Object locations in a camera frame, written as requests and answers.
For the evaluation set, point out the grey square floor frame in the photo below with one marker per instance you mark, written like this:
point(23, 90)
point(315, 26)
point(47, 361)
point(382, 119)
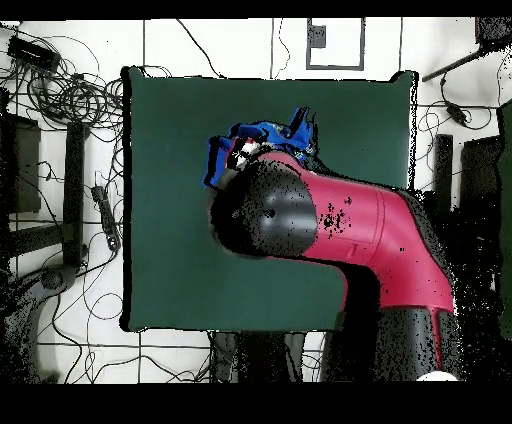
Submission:
point(335, 66)

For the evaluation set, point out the black power strip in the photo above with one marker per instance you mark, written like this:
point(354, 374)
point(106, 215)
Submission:
point(107, 218)

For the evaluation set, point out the dark flat panel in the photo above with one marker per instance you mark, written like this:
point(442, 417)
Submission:
point(480, 168)
point(26, 168)

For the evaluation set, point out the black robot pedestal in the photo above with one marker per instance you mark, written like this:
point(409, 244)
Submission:
point(264, 356)

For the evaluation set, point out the green cloth of neighbouring table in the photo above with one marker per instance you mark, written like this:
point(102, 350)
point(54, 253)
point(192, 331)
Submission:
point(507, 160)

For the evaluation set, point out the black upright bar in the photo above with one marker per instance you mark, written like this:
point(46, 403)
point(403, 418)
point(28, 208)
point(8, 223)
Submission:
point(74, 192)
point(443, 168)

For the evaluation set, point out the black tripod stand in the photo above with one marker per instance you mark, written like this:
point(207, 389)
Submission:
point(494, 32)

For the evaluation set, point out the blue printed t-shirt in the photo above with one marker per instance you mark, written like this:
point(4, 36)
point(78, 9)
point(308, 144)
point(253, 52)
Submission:
point(280, 134)

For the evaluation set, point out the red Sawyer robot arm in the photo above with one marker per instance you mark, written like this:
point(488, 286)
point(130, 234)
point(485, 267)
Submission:
point(360, 224)

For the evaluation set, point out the black power adapter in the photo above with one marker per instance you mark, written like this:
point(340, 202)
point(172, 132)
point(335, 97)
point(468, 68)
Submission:
point(456, 112)

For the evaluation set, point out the dark green table cloth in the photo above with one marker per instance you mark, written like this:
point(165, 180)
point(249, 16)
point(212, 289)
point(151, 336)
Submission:
point(180, 240)

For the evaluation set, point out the black electronics box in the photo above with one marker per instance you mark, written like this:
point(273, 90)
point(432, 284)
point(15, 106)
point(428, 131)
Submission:
point(34, 53)

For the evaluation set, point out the dark stand base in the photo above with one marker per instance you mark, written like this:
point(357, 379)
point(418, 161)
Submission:
point(52, 278)

